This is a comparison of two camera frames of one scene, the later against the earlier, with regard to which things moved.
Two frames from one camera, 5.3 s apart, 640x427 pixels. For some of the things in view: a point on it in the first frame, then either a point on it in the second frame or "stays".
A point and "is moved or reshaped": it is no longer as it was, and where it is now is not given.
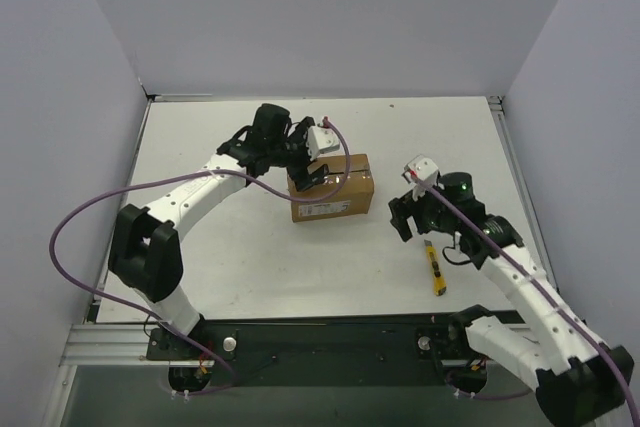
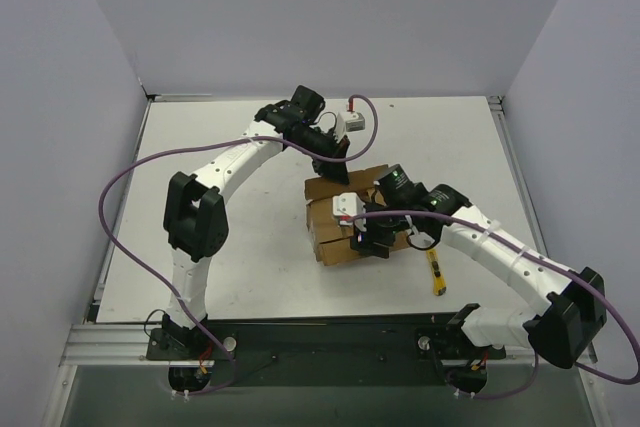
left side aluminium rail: [95, 306] stays
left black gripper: [302, 158] → [338, 153]
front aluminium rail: [128, 345] stays
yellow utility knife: [435, 269] stays
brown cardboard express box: [354, 198] is moved or reshaped
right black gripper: [408, 212] → [373, 235]
